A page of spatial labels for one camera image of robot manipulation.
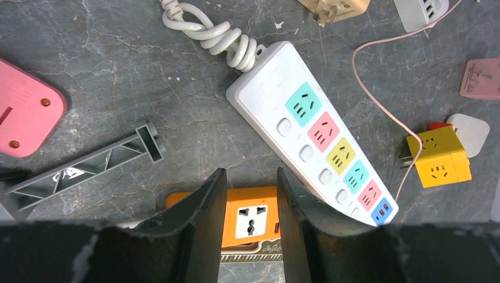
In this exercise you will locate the long white power strip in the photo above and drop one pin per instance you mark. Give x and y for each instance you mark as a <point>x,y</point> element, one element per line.
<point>286,106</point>

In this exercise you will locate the white power strip with USB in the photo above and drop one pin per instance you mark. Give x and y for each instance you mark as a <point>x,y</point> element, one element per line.
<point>416,14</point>

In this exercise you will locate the pink cube socket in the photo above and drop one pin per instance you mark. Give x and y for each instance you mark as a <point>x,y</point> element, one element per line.
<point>481,79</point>

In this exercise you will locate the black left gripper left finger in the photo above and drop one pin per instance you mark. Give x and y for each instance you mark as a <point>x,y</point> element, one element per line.
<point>180,244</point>

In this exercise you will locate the red black small plug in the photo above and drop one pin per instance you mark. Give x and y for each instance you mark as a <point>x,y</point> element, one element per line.
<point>437,125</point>

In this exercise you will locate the grey lego truss piece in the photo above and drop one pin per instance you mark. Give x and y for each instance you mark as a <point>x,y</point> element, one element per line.
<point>29,193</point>

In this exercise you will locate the pink adapter plug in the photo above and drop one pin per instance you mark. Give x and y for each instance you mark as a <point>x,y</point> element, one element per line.
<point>30,111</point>

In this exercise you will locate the white adapter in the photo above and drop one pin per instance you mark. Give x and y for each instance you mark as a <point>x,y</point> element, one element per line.
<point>471,132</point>

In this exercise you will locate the yellow cube socket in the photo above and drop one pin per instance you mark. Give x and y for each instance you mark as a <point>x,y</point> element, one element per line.
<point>443,159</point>

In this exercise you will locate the tan dragon cube socket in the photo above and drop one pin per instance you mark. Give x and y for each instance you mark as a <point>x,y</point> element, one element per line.
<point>330,11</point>

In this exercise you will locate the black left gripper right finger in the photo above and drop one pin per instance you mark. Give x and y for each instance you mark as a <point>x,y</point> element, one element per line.
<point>321,244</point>

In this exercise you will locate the orange power strip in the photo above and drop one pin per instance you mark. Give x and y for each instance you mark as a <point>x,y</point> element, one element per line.
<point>251,216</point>

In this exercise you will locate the wooden comb ruler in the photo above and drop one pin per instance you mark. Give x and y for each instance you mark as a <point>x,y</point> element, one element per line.
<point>262,251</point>

